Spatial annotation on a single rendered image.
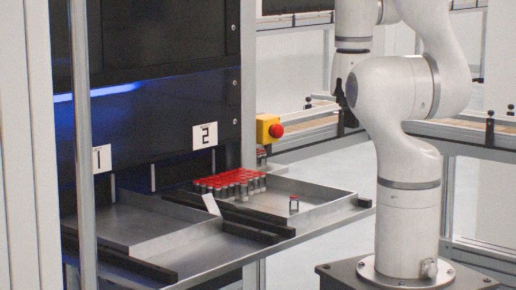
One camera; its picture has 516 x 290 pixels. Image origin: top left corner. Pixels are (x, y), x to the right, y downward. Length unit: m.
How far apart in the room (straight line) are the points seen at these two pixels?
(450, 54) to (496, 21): 1.77
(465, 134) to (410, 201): 1.16
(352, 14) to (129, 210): 0.68
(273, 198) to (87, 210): 0.93
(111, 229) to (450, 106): 0.78
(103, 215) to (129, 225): 0.10
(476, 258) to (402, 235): 1.24
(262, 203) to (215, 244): 0.30
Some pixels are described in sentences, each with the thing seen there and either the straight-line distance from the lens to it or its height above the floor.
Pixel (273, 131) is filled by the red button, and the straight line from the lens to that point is 2.33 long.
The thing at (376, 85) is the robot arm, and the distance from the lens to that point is 1.55.
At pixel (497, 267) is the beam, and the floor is 0.50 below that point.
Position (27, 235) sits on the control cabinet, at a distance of 1.20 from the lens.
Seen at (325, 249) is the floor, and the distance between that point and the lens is 4.41.
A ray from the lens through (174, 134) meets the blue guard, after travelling 2.10.
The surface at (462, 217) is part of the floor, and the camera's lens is 5.02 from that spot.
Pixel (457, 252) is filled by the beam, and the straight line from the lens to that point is 2.90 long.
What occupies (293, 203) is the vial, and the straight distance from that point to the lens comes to 1.97.
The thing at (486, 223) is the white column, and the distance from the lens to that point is 3.51.
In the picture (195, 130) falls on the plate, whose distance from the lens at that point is 2.15.
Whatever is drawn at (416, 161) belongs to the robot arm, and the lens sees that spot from 1.60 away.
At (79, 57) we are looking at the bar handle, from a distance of 1.22.
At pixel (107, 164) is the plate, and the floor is 1.00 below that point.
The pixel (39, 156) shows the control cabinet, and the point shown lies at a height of 1.21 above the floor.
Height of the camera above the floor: 1.48
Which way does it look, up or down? 13 degrees down
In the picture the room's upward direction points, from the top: straight up
